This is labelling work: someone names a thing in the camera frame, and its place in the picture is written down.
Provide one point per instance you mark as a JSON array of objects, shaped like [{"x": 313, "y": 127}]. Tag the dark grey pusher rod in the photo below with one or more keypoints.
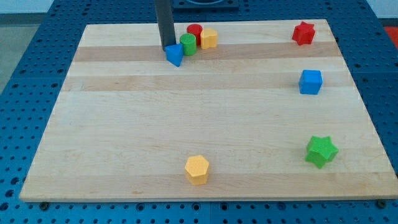
[{"x": 165, "y": 20}]

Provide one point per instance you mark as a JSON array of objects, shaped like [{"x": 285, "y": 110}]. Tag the blue cube block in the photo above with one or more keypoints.
[{"x": 310, "y": 82}]

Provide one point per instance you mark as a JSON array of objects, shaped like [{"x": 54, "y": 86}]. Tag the green cylinder block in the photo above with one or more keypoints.
[{"x": 189, "y": 43}]

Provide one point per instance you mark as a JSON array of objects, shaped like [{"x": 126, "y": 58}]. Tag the red cylinder block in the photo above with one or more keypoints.
[{"x": 196, "y": 30}]

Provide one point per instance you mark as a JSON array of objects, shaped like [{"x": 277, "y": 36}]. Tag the red star block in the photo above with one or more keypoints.
[{"x": 304, "y": 33}]

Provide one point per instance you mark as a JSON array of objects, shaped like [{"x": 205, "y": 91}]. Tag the blue triangular prism block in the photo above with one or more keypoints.
[{"x": 174, "y": 54}]

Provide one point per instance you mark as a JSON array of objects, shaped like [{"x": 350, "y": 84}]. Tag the yellow hexagon block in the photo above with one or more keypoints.
[{"x": 196, "y": 170}]

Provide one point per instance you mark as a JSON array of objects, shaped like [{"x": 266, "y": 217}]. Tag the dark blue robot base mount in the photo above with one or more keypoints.
[{"x": 205, "y": 4}]

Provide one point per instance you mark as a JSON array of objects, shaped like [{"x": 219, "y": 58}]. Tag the green star block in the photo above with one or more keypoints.
[{"x": 320, "y": 151}]

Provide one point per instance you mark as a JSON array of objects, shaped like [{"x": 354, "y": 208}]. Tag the yellow heart-shaped block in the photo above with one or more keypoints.
[{"x": 209, "y": 38}]

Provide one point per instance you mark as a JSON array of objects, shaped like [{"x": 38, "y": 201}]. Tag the light wooden board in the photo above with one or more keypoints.
[{"x": 126, "y": 121}]

